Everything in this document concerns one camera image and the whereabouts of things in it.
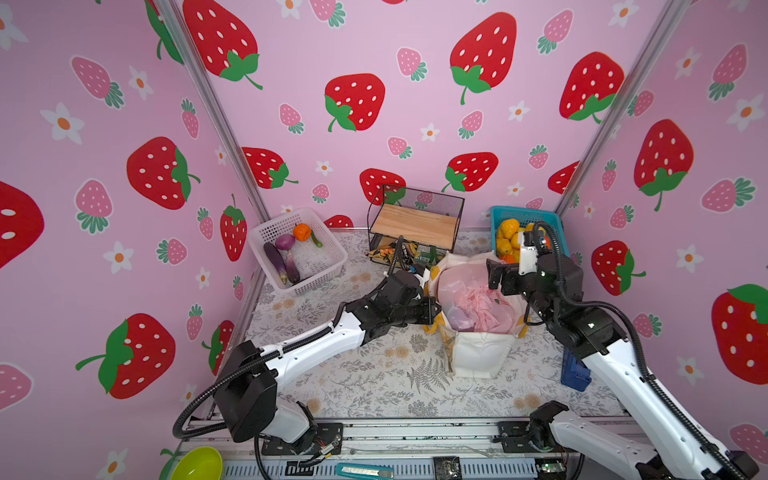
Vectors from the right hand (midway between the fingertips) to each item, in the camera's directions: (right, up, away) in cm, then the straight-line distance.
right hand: (506, 257), depth 70 cm
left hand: (-14, -13, +6) cm, 20 cm away
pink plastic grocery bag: (-6, -13, +12) cm, 19 cm away
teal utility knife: (-34, -51, 0) cm, 61 cm away
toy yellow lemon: (+17, +12, +42) cm, 46 cm away
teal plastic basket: (+26, +17, +49) cm, 58 cm away
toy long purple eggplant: (-70, -1, +38) cm, 80 cm away
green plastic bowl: (-74, -49, 0) cm, 89 cm away
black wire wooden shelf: (-17, +12, +33) cm, 39 cm away
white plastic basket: (-65, +4, +45) cm, 79 cm away
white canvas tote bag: (-7, -25, +5) cm, 26 cm away
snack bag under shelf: (-17, +1, +34) cm, 38 cm away
